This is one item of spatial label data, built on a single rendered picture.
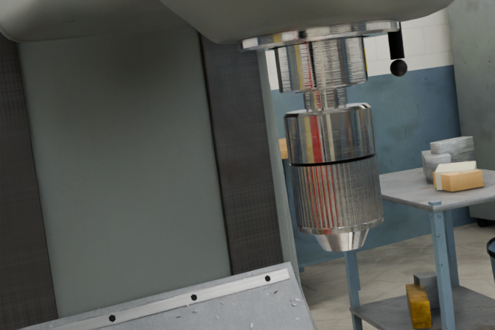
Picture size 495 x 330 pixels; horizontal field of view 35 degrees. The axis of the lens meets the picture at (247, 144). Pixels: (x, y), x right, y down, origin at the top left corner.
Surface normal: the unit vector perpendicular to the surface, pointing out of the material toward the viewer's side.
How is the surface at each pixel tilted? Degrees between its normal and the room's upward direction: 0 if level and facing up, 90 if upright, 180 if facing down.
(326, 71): 90
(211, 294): 63
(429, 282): 90
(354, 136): 90
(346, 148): 90
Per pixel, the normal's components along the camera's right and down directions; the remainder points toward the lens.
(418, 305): -0.13, 0.10
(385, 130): 0.44, 0.02
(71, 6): 0.26, 0.73
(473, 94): -0.89, 0.15
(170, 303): 0.33, -0.43
